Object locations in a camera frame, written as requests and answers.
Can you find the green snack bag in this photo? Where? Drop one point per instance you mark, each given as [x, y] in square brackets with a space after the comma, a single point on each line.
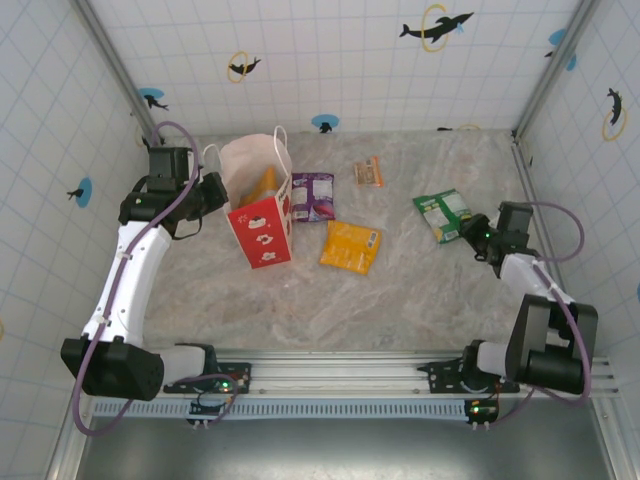
[440, 212]

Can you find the red and white paper bag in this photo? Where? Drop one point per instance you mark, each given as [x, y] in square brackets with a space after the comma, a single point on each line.
[260, 240]

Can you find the purple snack bag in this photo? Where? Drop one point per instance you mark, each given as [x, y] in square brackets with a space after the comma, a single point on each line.
[312, 197]

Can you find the small orange snack bar pack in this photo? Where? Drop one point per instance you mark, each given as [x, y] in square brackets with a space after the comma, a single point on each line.
[369, 174]

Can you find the yellow snack bag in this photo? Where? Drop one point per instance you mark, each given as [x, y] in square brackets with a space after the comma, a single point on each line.
[347, 247]

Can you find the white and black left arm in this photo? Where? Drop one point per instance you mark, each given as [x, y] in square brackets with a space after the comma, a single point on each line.
[130, 280]

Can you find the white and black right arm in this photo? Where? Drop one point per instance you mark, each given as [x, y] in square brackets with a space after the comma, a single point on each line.
[550, 345]

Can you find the blue circle dolphin sticker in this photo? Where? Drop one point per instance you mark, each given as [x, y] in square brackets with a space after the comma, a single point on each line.
[86, 192]
[150, 95]
[325, 121]
[557, 36]

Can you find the aluminium side rail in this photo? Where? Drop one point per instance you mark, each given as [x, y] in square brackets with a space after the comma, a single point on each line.
[522, 165]

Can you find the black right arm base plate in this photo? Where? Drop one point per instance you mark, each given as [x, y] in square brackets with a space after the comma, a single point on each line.
[440, 375]

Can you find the aluminium corner post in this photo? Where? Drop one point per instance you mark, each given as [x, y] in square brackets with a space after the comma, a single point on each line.
[555, 65]
[110, 55]

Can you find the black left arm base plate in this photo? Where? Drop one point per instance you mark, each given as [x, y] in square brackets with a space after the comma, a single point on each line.
[240, 372]

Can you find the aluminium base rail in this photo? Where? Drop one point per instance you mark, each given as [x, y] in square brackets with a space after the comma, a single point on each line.
[340, 372]

